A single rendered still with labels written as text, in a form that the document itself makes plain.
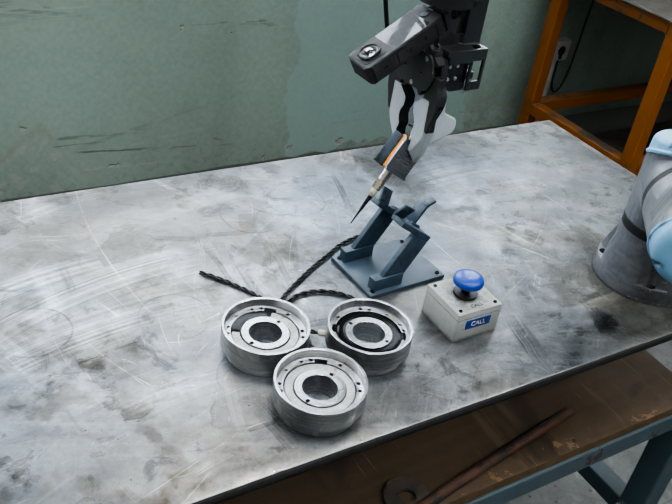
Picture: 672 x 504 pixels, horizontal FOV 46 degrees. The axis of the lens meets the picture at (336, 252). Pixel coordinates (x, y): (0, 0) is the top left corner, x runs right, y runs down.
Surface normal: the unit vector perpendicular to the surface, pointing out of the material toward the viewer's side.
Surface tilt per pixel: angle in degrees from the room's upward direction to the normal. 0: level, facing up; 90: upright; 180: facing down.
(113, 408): 0
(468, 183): 0
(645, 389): 0
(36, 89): 90
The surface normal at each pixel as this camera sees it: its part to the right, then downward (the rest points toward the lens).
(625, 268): -0.68, 0.03
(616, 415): 0.12, -0.82
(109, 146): 0.49, 0.54
